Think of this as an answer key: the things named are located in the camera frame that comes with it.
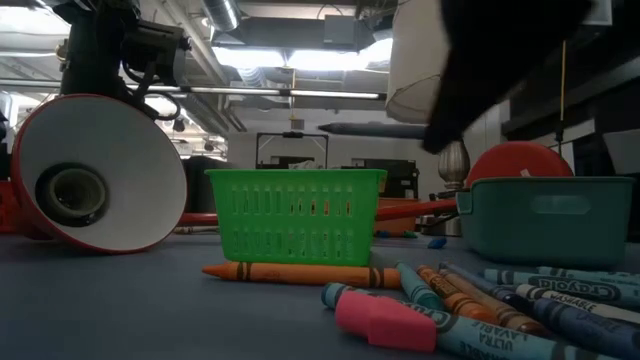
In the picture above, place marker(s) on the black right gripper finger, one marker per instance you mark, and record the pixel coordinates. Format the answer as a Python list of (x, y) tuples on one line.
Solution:
[(490, 60)]

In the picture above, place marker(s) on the pale blue crayon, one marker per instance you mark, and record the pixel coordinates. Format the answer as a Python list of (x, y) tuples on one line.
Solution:
[(575, 300)]

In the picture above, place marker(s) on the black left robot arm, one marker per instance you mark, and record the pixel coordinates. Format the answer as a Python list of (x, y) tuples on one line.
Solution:
[(90, 50)]

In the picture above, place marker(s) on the white shade table lamp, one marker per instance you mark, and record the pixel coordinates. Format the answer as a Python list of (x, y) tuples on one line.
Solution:
[(415, 60)]

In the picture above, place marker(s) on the black cabinet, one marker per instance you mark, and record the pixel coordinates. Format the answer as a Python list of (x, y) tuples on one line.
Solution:
[(400, 180)]

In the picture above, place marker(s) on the grey panel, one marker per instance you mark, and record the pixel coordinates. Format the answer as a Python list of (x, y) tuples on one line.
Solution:
[(625, 150)]

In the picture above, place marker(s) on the ceiling light bar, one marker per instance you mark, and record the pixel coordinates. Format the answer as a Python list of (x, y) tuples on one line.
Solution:
[(325, 94)]

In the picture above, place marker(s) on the teal plastic bin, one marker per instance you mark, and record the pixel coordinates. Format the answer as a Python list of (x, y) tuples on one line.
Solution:
[(500, 235)]

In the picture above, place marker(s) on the blue eraser cap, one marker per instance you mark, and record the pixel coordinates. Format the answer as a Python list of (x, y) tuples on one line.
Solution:
[(437, 243), (382, 234)]

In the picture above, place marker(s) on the orange plastic bin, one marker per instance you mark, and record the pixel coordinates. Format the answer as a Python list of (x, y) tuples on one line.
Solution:
[(395, 226)]

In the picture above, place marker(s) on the green eraser cap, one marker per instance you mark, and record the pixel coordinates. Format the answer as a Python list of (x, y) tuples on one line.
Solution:
[(410, 234)]

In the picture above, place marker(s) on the small grey hanging box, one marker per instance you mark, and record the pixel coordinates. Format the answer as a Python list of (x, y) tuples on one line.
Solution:
[(297, 124)]

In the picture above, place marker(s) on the green plastic basket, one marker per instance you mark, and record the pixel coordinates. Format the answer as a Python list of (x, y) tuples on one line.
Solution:
[(260, 220)]

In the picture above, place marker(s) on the pink eraser cap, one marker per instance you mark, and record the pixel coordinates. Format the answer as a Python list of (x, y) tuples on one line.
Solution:
[(385, 322)]

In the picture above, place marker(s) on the grey crayon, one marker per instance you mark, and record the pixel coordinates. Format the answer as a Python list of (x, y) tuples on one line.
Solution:
[(195, 230)]

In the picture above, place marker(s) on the red plastic basket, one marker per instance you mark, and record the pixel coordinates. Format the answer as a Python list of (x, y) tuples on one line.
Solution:
[(6, 210)]

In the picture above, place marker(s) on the black metal frame stand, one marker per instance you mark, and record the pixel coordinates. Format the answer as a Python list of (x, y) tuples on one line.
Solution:
[(292, 134)]

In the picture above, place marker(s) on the silver ventilation duct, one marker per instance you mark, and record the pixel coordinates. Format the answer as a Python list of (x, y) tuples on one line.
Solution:
[(222, 15)]

